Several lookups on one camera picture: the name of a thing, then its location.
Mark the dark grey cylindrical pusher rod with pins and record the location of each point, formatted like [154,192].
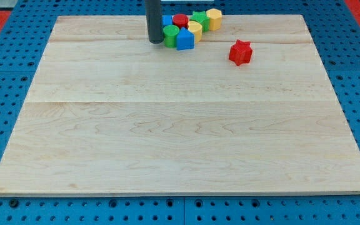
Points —
[154,21]

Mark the red star block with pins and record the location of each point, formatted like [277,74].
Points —
[241,52]

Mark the green star block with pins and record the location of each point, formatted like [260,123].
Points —
[202,19]

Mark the blue cube block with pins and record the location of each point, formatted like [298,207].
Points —
[167,20]

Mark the green cylinder block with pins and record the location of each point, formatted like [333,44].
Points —
[170,35]

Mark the red cylinder block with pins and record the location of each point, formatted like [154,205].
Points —
[180,20]

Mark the yellow cylinder block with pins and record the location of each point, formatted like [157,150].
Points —
[195,28]

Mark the blue triangle block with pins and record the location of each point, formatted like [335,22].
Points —
[185,40]

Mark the yellow hexagon block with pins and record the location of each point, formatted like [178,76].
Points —
[215,19]

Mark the light wooden board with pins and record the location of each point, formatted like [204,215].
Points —
[109,114]

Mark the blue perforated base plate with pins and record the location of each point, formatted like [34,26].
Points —
[337,37]

